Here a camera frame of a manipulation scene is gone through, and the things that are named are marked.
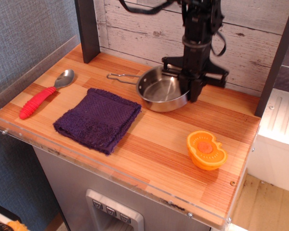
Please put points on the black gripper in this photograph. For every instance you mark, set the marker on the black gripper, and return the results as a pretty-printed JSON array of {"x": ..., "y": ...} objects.
[{"x": 195, "y": 66}]

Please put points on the silver pot with wire handle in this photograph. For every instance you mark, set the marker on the silver pot with wire handle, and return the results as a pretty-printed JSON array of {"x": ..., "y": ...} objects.
[{"x": 158, "y": 88}]

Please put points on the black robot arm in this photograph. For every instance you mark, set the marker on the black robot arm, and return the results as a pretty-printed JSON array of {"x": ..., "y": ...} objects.
[{"x": 202, "y": 20}]

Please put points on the purple rag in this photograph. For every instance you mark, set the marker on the purple rag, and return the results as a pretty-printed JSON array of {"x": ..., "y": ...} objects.
[{"x": 99, "y": 121}]

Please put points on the orange toy pepper half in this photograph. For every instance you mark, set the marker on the orange toy pepper half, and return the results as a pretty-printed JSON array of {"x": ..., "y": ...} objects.
[{"x": 205, "y": 151}]

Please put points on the white toy sink unit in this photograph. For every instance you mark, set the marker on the white toy sink unit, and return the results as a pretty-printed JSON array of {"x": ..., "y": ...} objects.
[{"x": 269, "y": 158}]

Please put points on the clear acrylic edge guard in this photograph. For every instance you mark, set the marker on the clear acrylic edge guard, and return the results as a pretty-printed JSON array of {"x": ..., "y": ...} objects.
[{"x": 151, "y": 159}]

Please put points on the grey toy fridge cabinet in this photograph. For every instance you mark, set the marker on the grey toy fridge cabinet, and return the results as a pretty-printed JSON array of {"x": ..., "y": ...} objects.
[{"x": 69, "y": 182}]

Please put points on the silver dispenser panel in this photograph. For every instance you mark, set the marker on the silver dispenser panel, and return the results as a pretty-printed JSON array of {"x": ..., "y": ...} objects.
[{"x": 110, "y": 215}]

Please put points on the orange object bottom left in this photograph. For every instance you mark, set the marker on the orange object bottom left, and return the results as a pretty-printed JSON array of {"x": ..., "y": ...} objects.
[{"x": 17, "y": 226}]

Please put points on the dark grey right post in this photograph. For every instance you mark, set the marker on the dark grey right post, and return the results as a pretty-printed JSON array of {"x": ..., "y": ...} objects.
[{"x": 272, "y": 76}]

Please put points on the dark grey post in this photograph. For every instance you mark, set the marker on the dark grey post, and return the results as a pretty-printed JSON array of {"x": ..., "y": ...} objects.
[
  {"x": 88, "y": 30},
  {"x": 272, "y": 76}
]

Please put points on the spoon with red handle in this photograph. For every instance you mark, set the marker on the spoon with red handle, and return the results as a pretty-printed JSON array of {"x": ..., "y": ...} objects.
[{"x": 63, "y": 80}]

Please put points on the dark grey left post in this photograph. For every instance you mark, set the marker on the dark grey left post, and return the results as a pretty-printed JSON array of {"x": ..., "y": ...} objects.
[{"x": 88, "y": 30}]

